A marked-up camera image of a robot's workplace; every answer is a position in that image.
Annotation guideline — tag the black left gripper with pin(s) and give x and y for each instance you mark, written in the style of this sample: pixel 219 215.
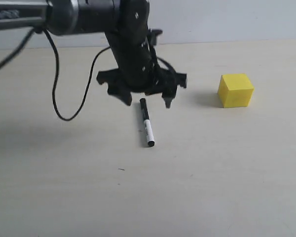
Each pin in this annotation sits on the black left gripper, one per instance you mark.
pixel 139 70

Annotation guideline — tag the black and white marker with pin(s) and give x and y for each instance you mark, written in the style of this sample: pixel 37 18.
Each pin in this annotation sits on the black and white marker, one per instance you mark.
pixel 147 123

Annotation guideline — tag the yellow cube block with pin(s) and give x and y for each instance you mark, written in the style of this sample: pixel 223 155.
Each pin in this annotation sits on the yellow cube block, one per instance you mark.
pixel 235 90

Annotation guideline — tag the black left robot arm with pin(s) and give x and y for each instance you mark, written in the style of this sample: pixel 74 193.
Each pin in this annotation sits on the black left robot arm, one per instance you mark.
pixel 59 17

